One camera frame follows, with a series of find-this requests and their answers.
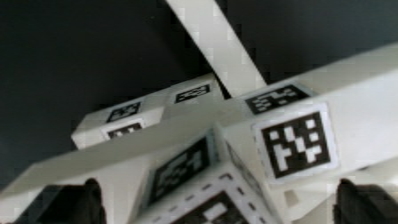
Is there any white cube nut with marker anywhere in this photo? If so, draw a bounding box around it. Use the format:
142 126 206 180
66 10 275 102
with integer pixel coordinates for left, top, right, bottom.
227 81 339 185

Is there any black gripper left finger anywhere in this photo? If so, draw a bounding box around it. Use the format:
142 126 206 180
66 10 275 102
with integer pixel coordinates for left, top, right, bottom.
12 178 107 224

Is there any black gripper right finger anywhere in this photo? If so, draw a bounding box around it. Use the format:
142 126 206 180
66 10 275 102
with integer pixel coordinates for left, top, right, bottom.
332 179 398 224

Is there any white chair backrest frame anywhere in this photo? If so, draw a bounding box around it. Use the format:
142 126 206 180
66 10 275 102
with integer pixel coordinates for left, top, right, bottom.
0 43 398 224

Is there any white U-shaped fence frame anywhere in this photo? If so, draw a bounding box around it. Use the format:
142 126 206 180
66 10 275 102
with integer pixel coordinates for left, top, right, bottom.
165 0 266 97

